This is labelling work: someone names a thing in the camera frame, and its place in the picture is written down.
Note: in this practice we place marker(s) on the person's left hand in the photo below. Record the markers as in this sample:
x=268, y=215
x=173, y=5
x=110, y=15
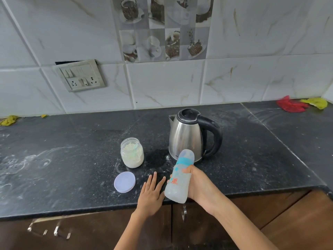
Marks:
x=150, y=199

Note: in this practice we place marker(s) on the person's right hand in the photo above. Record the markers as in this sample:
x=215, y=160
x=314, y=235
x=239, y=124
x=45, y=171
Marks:
x=201, y=187

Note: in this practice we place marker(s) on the person's left middle finger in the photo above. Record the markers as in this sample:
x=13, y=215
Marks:
x=155, y=179

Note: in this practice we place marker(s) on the person's right thumb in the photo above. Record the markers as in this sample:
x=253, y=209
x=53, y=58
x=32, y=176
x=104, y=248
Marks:
x=187, y=169

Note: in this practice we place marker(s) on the baby bottle with blue collar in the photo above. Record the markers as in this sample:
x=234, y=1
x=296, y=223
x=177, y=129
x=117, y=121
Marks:
x=179, y=179

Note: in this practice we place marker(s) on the person's left forearm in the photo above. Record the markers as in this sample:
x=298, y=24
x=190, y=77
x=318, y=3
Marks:
x=135, y=231

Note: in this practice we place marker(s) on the person's right forearm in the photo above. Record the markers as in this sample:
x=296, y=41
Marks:
x=239, y=226

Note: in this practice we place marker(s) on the white round jar lid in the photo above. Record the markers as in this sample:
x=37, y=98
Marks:
x=124, y=182

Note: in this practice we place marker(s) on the stainless steel electric kettle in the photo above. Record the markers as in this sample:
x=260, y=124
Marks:
x=191, y=135

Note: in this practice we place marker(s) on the glass jar of white powder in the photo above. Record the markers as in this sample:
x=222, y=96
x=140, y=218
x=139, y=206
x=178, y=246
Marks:
x=132, y=153

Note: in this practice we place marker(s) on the red cloth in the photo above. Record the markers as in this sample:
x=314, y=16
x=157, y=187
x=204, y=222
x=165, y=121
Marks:
x=291, y=104

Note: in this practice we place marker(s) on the yellow-green cloth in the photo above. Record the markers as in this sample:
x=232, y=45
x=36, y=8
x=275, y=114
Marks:
x=315, y=102

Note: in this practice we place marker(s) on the crumpled yellow cloth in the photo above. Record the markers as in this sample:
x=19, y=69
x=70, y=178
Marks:
x=9, y=120

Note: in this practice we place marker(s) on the wall switch and socket plate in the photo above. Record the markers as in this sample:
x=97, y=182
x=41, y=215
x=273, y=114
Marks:
x=81, y=75

